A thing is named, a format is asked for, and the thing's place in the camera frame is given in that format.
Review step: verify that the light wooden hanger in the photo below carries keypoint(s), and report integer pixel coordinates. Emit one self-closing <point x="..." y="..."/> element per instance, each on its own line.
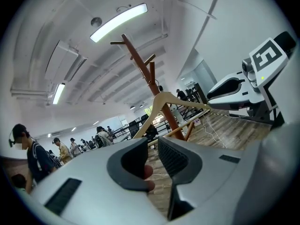
<point x="157" y="102"/>

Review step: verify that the short ceiling lamp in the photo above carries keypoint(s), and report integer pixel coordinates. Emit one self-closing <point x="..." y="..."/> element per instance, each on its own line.
<point x="58" y="93"/>

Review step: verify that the person's left hand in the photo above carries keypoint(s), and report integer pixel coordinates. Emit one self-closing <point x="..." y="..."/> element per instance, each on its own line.
<point x="148" y="172"/>

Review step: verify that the white ceiling air conditioner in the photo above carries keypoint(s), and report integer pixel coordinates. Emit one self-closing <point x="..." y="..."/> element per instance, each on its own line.
<point x="63" y="60"/>

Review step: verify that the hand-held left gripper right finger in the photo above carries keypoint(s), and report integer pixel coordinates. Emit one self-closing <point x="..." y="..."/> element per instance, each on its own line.
<point x="211" y="167"/>

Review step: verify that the black metal railing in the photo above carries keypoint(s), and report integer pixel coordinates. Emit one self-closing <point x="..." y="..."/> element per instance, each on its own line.
<point x="190" y="111"/>

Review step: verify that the small white box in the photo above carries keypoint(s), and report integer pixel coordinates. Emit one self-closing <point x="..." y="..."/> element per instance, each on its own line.
<point x="197" y="122"/>

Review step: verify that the brown wooden coat stand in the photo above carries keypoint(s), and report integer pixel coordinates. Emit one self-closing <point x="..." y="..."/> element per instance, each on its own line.
<point x="140" y="64"/>

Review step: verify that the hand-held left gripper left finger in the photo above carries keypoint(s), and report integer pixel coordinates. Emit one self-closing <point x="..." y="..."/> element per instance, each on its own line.
<point x="93" y="172"/>

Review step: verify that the black office chair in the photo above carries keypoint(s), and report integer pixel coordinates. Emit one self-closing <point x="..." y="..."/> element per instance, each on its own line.
<point x="150" y="128"/>
<point x="134" y="128"/>

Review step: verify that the dark tall cabinet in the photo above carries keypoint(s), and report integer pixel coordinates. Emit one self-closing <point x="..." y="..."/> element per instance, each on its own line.
<point x="200" y="94"/>

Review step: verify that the round smoke detector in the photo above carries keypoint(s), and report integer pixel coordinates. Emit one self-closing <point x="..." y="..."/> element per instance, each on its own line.
<point x="96" y="22"/>

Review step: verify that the long ceiling lamp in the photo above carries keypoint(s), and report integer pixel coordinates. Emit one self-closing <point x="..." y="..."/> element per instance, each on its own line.
<point x="117" y="22"/>

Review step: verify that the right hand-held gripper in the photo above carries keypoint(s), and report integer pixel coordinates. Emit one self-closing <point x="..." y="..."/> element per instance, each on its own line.
<point x="267" y="57"/>

